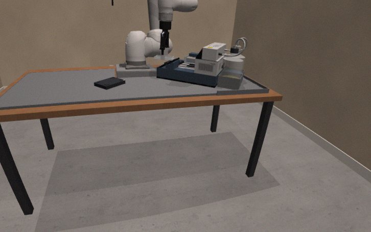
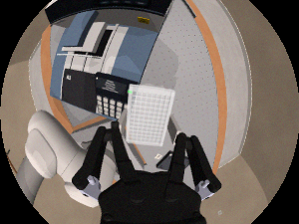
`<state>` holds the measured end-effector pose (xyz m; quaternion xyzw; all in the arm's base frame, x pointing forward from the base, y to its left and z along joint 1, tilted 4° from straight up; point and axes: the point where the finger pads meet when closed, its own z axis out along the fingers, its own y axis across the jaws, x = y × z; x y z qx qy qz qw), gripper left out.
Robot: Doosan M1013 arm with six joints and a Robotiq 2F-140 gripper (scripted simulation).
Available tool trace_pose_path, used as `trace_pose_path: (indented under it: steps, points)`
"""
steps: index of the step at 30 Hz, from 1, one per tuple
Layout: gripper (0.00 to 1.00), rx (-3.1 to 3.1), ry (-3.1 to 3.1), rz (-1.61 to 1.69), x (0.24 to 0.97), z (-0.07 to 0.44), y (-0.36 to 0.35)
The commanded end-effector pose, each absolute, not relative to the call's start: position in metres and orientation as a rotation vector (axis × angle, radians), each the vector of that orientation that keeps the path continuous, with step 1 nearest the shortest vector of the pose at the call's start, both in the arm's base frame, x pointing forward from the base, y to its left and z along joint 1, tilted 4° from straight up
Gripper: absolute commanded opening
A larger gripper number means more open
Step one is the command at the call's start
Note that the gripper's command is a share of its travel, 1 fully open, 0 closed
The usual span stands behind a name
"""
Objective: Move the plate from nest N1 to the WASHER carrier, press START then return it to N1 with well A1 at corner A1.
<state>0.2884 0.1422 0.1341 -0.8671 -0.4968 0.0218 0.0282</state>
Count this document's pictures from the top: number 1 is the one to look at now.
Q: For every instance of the dark grey raised edge strip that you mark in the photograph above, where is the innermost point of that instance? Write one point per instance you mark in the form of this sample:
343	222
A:
245	91

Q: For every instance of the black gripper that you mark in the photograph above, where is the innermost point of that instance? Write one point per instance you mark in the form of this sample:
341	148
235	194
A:
164	38

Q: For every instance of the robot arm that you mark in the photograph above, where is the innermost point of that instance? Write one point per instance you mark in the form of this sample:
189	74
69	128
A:
138	47

